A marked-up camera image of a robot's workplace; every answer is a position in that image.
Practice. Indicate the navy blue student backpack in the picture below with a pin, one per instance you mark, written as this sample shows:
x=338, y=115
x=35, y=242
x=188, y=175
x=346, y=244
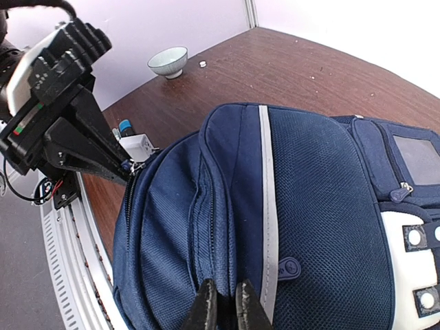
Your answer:
x=334, y=220

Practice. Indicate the blue cap black marker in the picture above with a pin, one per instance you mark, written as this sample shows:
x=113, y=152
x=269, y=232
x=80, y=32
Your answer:
x=125, y=128

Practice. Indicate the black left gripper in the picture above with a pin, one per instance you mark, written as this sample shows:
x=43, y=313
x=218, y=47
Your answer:
x=70, y=134

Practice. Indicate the white power adapter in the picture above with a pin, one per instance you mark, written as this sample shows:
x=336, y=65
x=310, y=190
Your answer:
x=139, y=147

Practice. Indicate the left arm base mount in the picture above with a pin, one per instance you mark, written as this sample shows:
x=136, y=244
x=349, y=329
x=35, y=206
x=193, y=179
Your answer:
x=66, y=190

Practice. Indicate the pale green ceramic bowl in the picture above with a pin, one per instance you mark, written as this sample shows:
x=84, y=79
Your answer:
x=170, y=62

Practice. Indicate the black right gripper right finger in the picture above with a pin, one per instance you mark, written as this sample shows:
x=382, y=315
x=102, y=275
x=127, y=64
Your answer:
x=249, y=312

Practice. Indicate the left aluminium frame post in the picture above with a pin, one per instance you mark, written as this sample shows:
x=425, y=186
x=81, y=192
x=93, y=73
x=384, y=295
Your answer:
x=251, y=13

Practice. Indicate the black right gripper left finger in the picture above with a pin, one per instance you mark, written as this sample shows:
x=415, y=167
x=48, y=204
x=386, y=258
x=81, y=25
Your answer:
x=203, y=313

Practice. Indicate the front aluminium rail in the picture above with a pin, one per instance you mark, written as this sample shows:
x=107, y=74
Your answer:
x=79, y=266

